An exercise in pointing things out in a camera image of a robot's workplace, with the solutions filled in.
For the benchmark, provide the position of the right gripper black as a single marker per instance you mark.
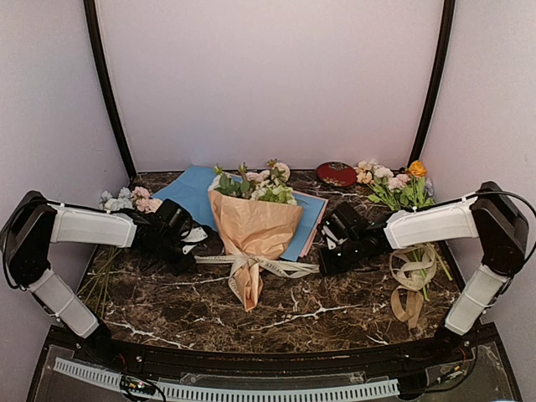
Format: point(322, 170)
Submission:
point(328, 267)

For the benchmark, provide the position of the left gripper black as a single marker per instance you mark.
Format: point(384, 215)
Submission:
point(177, 267)

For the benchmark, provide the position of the brown twine ribbon bundle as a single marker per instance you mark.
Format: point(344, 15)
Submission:
point(410, 285)

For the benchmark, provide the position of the white printed ribbon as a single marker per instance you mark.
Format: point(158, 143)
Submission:
point(281, 268)

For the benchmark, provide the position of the beige pink wrapping paper sheet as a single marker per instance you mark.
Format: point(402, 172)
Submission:
point(257, 228)

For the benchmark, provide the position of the white rose fake flower stem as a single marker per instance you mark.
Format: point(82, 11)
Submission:
point(223, 183)

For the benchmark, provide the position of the green leafy fake flower bunch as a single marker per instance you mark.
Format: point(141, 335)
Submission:
point(274, 193)

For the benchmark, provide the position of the pink rose fake flower stem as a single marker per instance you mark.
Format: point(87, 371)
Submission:
point(277, 172)

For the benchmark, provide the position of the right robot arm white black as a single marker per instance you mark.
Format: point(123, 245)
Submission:
point(489, 217)

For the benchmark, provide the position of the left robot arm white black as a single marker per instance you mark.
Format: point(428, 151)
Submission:
point(37, 223)

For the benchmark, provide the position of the blue wrapping paper sheet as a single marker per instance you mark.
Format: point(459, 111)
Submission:
point(190, 190)

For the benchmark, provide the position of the red round embroidered cushion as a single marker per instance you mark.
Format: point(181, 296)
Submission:
point(337, 174)

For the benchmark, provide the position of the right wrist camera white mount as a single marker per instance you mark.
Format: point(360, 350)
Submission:
point(342, 224)

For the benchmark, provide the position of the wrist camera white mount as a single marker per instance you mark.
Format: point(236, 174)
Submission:
point(342, 224)
point(195, 237)

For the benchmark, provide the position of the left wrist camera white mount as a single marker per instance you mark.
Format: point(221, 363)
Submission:
point(195, 237)

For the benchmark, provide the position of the white slotted cable duct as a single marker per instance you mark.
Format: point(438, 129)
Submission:
point(203, 387)

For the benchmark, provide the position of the right black frame post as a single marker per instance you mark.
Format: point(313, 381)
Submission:
point(444, 35)

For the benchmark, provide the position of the black frame post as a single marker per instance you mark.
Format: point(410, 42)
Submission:
point(444, 35)
point(97, 47)

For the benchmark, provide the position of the left black frame post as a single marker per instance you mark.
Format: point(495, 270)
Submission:
point(97, 47)

